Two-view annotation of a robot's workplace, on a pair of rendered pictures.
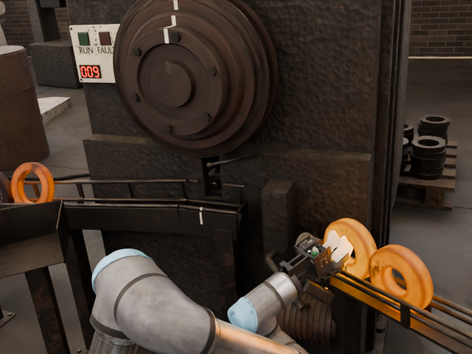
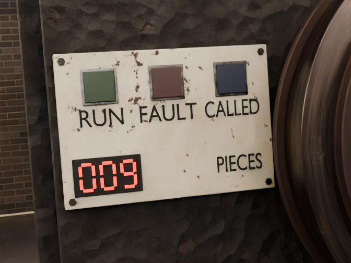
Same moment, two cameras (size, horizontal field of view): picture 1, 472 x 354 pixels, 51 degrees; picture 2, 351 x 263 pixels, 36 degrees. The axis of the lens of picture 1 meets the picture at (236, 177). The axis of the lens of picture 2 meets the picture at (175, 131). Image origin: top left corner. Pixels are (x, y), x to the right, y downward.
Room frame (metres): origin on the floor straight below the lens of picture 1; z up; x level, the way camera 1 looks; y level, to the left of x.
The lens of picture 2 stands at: (1.06, 0.75, 1.18)
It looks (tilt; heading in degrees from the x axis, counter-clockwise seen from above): 3 degrees down; 324
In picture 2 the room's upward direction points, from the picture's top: 4 degrees counter-clockwise
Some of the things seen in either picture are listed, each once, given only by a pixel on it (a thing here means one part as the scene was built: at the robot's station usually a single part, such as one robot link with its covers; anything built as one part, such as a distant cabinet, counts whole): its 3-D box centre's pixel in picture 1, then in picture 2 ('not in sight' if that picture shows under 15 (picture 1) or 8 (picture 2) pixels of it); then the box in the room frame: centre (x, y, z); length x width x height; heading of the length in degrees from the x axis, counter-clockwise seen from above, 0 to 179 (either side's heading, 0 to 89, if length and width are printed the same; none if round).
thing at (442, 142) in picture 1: (359, 142); not in sight; (3.10, -0.85, 0.22); 1.20 x 0.81 x 0.44; 65
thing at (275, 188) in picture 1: (279, 220); not in sight; (1.29, -0.12, 0.68); 0.11 x 0.08 x 0.24; 157
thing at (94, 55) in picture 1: (109, 54); (167, 123); (1.60, 0.37, 1.15); 0.26 x 0.02 x 0.18; 67
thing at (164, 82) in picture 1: (175, 82); not in sight; (1.28, 0.14, 1.11); 0.28 x 0.06 x 0.28; 67
